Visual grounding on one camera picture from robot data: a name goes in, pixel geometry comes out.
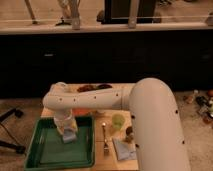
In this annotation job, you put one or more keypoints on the blue grey gripper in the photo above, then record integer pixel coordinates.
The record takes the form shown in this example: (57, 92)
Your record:
(69, 136)

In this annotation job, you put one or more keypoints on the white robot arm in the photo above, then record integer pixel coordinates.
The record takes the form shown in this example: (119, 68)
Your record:
(158, 134)

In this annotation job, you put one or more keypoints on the green plastic tray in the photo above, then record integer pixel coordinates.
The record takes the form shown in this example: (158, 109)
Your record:
(47, 151)

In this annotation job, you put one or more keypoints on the orange bowl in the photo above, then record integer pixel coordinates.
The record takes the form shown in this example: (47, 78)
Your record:
(80, 112)

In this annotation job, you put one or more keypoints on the silver fork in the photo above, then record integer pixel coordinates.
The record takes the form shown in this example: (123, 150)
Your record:
(106, 146)

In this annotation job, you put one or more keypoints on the white cup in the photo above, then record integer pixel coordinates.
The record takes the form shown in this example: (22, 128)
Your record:
(100, 112)

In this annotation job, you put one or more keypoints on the wooden table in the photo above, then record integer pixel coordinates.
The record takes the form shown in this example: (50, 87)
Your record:
(109, 162)

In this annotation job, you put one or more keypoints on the green plastic cup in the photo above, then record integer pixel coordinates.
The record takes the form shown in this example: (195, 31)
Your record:
(118, 121)

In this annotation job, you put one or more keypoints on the blue grey cloth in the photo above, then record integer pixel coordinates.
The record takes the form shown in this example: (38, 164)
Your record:
(123, 151)

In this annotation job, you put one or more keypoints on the small dark brown bowl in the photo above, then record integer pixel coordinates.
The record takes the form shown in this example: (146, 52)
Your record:
(129, 134)

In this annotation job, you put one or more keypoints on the black cabinet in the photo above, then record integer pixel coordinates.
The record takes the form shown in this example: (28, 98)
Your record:
(29, 64)

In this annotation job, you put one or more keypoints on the clutter on floor right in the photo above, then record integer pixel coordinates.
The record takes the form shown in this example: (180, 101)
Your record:
(205, 105)

